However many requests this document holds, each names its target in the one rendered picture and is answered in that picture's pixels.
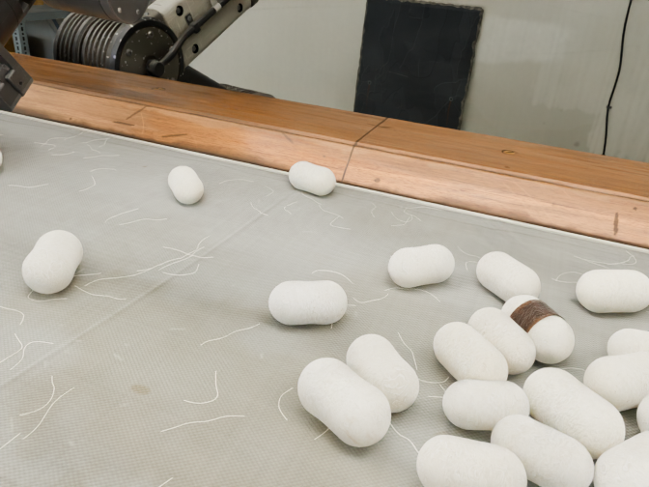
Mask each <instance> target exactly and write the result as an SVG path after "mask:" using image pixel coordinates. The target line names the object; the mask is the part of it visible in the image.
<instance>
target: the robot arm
mask: <svg viewBox="0 0 649 487"><path fill-rule="evenodd" d="M35 1H36V0H0V110H3V111H8V112H12V111H13V110H14V108H15V106H16V105H17V103H18V102H19V100H20V99H21V97H24V95H25V94H26V92H27V91H28V89H29V88H30V86H31V85H32V83H33V81H34V80H33V78H32V77H31V76H30V75H29V73H28V72H27V71H26V70H25V69H24V68H22V67H21V66H20V65H19V63H18V62H17V61H16V59H15V58H14V57H13V56H12V55H11V53H10V52H9V51H8V50H7V49H6V48H5V47H4V46H5V44H6V43H7V41H8V40H9V38H10V37H11V35H12V34H13V33H14V31H15V29H16V28H17V26H18V25H19V23H20V22H21V21H22V19H23V18H24V17H25V16H26V14H27V13H28V11H29V10H30V9H31V7H32V6H33V4H34V3H35ZM43 2H44V3H45V4H46V5H47V6H49V7H51V8H54V9H58V10H63V11H67V12H72V13H77V14H84V15H88V16H93V17H98V18H102V19H107V20H112V21H116V22H121V23H124V24H132V23H135V22H136V21H138V20H139V19H140V18H141V17H142V15H143V14H144V12H145V11H146V10H147V7H148V5H149V2H150V0H43Z"/></svg>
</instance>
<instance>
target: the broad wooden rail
mask: <svg viewBox="0 0 649 487"><path fill-rule="evenodd" d="M10 53H11V55H12V56H13V57H14V58H15V59H16V61H17V62H18V63H19V65H20V66H21V67H22V68H24V69H25V70H26V71H27V72H28V73H29V75H30V76H31V77H32V78H33V80H34V81H33V83H32V85H31V86H30V88H29V89H28V91H27V92H26V94H25V95H24V97H21V99H20V100H19V102H18V103H17V105H16V106H15V108H14V110H13V111H12V112H11V113H15V114H19V115H24V116H29V117H33V118H38V119H42V120H46V121H51V122H55V123H60V124H65V125H69V126H74V127H79V128H83V129H91V130H95V131H100V132H105V133H109V134H114V135H119V136H122V137H127V138H132V139H136V140H141V141H146V142H150V143H155V144H158V145H163V146H168V147H172V148H177V149H182V150H186V151H190V152H195V153H199V154H204V155H209V156H213V157H218V158H226V159H230V160H235V161H239V162H244V163H249V164H253V165H258V166H263V167H266V168H271V169H275V170H280V171H285V172H290V169H291V168H292V166H293V165H294V164H295V163H297V162H300V161H307V162H310V163H312V164H315V165H318V166H321V167H325V168H328V169H329V170H330V171H332V173H333V174H334V176H335V181H336V183H339V184H343V185H348V186H356V187H361V188H366V189H370V190H374V191H379V192H383V193H388V194H392V195H397V196H402V197H406V198H410V199H415V200H419V201H424V202H429V203H433V204H438V205H442V206H446V207H451V208H456V209H460V210H465V211H470V212H474V213H478V214H483V215H491V216H496V217H500V218H505V219H509V220H514V221H518V222H522V223H527V224H532V225H536V226H541V227H546V228H550V229H554V230H559V231H563V232H568V233H573V234H577V235H582V236H586V237H590V238H595V239H600V240H604V241H609V242H614V243H618V244H625V245H630V246H635V247H639V248H644V249H649V163H647V162H641V161H635V160H630V159H624V158H614V157H609V156H603V155H597V154H591V153H586V152H581V151H575V150H569V149H564V148H558V147H552V146H547V145H542V144H536V143H530V142H524V141H520V140H514V139H508V138H502V137H497V136H491V135H486V134H480V133H474V132H469V131H463V130H457V129H448V128H442V127H436V126H430V125H425V124H419V123H414V122H408V121H403V120H397V119H391V118H385V117H381V116H375V115H369V114H363V113H358V112H352V111H347V110H341V109H336V108H330V107H324V106H318V105H313V104H308V103H302V102H296V101H290V100H281V99H275V98H269V97H264V96H258V95H252V94H246V93H242V92H236V91H230V90H224V89H219V88H213V87H208V86H202V85H197V84H191V83H185V82H180V81H175V80H169V79H163V78H157V77H152V76H147V75H141V74H135V73H129V72H119V71H113V70H108V69H103V68H97V67H91V66H85V65H80V64H75V63H69V62H63V61H58V60H52V59H45V58H38V57H34V56H30V55H24V54H18V53H13V52H10Z"/></svg>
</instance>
